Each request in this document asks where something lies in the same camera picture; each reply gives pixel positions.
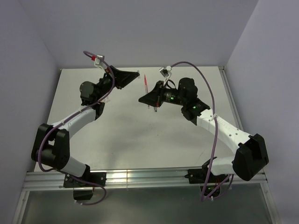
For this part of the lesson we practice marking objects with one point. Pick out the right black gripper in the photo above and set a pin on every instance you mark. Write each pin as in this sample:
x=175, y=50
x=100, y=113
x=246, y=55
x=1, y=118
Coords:
x=155, y=97

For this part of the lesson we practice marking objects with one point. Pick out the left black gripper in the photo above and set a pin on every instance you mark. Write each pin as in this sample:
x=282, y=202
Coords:
x=123, y=78

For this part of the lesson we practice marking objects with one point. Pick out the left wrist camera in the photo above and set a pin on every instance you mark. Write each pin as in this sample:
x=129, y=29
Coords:
x=99, y=61

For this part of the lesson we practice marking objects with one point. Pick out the aluminium mounting rail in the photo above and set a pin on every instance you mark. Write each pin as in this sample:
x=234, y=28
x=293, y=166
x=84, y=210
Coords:
x=115, y=179

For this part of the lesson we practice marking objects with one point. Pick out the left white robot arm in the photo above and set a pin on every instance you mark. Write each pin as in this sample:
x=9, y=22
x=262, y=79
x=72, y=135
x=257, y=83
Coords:
x=52, y=143

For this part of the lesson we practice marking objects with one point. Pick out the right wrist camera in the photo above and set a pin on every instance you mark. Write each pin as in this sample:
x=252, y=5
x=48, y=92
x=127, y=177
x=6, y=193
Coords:
x=166, y=73

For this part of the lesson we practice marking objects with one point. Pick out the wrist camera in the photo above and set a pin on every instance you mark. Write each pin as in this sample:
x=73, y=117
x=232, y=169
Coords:
x=166, y=73
x=99, y=61

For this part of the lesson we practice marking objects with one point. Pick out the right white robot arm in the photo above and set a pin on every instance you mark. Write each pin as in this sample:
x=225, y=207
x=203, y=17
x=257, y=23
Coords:
x=249, y=151

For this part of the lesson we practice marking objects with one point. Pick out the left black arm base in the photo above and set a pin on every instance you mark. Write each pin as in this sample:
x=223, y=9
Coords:
x=81, y=182

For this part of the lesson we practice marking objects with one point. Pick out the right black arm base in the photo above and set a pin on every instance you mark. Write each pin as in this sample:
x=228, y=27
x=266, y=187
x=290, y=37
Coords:
x=198, y=176

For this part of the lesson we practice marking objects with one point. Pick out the red highlighter pen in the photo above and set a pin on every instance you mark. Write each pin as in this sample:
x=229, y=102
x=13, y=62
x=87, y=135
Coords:
x=146, y=87

